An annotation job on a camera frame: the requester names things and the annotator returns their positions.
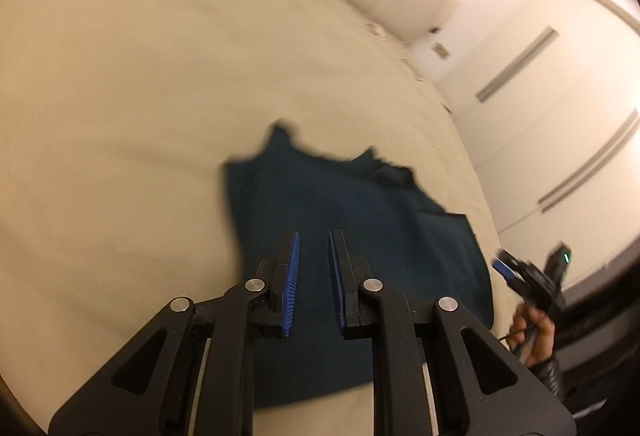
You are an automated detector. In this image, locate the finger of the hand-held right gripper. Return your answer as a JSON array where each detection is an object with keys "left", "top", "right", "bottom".
[
  {"left": 496, "top": 250, "right": 523, "bottom": 271},
  {"left": 492, "top": 264, "right": 523, "bottom": 290}
]

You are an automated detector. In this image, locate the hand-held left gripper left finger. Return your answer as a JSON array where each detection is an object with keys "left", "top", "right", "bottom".
[{"left": 48, "top": 229, "right": 302, "bottom": 436}]

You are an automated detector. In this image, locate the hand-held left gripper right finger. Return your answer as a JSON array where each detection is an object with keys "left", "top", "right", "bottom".
[{"left": 327, "top": 229, "right": 577, "bottom": 436}]

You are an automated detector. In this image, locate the dark teal sweater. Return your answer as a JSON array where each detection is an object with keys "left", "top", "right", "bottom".
[{"left": 221, "top": 118, "right": 496, "bottom": 412}]

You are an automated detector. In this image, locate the person's right forearm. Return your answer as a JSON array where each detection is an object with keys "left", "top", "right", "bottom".
[{"left": 530, "top": 350, "right": 601, "bottom": 417}]

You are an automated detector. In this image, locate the person's right hand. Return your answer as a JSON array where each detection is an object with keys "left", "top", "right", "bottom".
[{"left": 510, "top": 301, "right": 558, "bottom": 364}]

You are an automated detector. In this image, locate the white wardrobe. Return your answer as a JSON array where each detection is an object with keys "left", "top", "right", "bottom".
[{"left": 440, "top": 0, "right": 640, "bottom": 297}]

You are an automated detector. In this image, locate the bed with beige sheet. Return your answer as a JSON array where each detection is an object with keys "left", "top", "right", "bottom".
[{"left": 0, "top": 0, "right": 501, "bottom": 436}]

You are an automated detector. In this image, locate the long dark wardrobe handle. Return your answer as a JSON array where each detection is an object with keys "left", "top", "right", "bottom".
[
  {"left": 541, "top": 116, "right": 640, "bottom": 215},
  {"left": 537, "top": 108, "right": 640, "bottom": 207},
  {"left": 479, "top": 32, "right": 559, "bottom": 104},
  {"left": 475, "top": 26, "right": 555, "bottom": 97}
]

